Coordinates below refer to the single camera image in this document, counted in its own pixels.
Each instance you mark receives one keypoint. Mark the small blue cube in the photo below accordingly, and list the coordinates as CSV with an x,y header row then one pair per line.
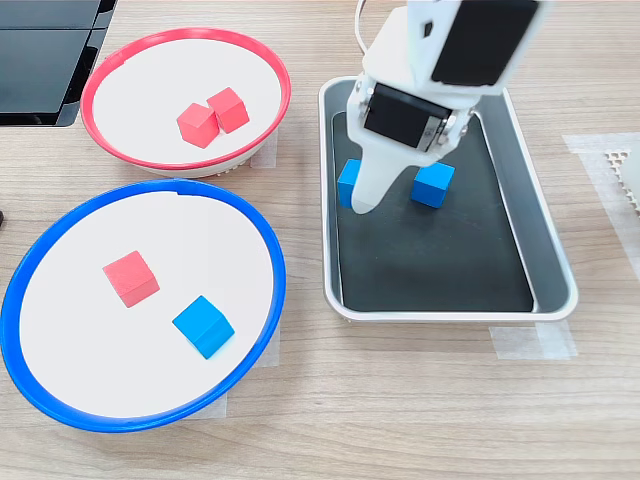
x,y
346,185
431,186
202,325

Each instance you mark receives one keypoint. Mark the small red cube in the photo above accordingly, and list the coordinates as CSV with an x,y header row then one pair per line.
x,y
230,112
195,125
131,280

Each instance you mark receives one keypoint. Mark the blue-rimmed white plate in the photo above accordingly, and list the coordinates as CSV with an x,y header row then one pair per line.
x,y
75,350

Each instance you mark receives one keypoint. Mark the black tray mat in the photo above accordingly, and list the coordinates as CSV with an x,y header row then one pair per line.
x,y
435,260

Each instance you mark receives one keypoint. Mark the translucent tape strip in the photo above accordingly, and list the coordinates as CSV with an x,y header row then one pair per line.
x,y
562,340
215,407
270,352
267,155
512,342

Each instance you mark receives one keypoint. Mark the steel tray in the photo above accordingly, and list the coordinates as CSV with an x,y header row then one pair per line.
x,y
540,225

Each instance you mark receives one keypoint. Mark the red-rimmed white plate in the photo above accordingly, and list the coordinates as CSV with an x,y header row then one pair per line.
x,y
150,75

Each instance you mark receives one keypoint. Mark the black glossy device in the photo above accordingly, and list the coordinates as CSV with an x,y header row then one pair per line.
x,y
40,65

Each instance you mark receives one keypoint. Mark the pale perforated base plate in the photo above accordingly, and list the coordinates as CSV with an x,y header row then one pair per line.
x,y
616,159

